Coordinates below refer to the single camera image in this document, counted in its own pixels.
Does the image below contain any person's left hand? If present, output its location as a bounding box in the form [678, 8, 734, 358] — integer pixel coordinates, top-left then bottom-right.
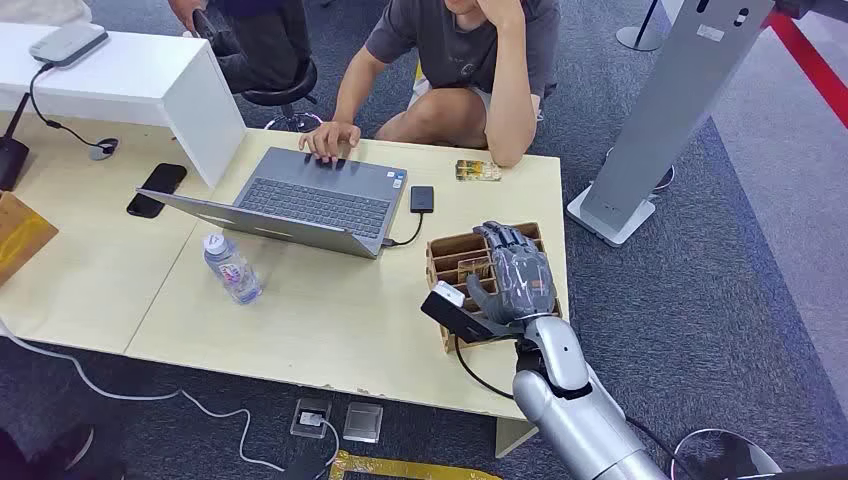
[474, 0, 526, 31]

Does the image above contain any black round stool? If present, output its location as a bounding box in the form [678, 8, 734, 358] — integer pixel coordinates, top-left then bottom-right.
[239, 58, 325, 134]

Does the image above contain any yellow floor tape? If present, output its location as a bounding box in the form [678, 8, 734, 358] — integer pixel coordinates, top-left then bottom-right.
[328, 450, 505, 480]

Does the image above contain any black drive cable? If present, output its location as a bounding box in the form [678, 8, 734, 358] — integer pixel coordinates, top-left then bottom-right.
[382, 211, 426, 248]

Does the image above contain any grey flat device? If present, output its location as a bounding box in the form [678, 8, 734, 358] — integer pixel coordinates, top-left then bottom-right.
[28, 23, 110, 69]

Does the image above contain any black smartphone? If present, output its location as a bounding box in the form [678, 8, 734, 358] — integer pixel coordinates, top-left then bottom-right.
[125, 162, 189, 220]

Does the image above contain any grey kiosk stand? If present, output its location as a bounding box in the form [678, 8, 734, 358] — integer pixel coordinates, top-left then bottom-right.
[565, 0, 775, 249]

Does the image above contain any white floor cable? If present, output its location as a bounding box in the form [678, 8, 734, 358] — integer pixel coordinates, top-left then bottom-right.
[0, 319, 341, 480]

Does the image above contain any wooden slotted card holder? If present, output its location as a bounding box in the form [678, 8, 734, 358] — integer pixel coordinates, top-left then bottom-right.
[425, 221, 564, 354]

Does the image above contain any white desk riser shelf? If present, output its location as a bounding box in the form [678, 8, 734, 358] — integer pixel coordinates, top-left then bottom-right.
[0, 21, 248, 191]

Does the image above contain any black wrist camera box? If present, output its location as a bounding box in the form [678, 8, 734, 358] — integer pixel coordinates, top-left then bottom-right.
[419, 280, 515, 345]

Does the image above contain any open floor socket box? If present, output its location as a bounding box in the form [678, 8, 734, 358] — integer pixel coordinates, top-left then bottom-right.
[289, 396, 333, 441]

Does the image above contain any round stanchion base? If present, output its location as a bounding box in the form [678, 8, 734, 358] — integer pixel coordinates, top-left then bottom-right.
[615, 0, 666, 53]

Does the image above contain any grey open laptop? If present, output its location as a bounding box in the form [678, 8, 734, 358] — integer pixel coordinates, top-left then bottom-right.
[135, 146, 409, 260]

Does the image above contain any clear plastic water bottle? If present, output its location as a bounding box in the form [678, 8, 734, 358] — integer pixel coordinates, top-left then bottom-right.
[202, 232, 264, 307]

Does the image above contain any closed metal floor socket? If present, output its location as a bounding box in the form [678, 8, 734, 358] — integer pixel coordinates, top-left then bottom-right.
[342, 402, 385, 444]

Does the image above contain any yellow patterned card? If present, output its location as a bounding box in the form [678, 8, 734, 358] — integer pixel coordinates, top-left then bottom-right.
[455, 159, 503, 183]

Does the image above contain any person on stool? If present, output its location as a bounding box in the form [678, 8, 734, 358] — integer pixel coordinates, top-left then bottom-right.
[167, 0, 313, 95]

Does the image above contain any brown card in holder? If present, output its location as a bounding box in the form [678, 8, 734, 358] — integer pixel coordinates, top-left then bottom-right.
[457, 256, 494, 284]

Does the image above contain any seated person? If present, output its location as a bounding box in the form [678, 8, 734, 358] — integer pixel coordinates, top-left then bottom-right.
[298, 0, 562, 169]

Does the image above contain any person's right hand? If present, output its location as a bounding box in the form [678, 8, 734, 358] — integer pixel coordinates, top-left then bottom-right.
[298, 121, 362, 165]

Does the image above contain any brown cardboard box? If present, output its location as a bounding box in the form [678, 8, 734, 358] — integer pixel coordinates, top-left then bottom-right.
[0, 191, 60, 287]

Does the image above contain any chrome ring chair base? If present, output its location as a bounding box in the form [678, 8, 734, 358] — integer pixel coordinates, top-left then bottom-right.
[669, 427, 785, 480]

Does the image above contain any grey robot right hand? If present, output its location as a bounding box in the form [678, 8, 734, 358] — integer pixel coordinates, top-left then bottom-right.
[465, 220, 558, 327]

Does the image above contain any black device cable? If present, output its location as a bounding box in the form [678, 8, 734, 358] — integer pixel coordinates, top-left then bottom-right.
[28, 62, 115, 150]

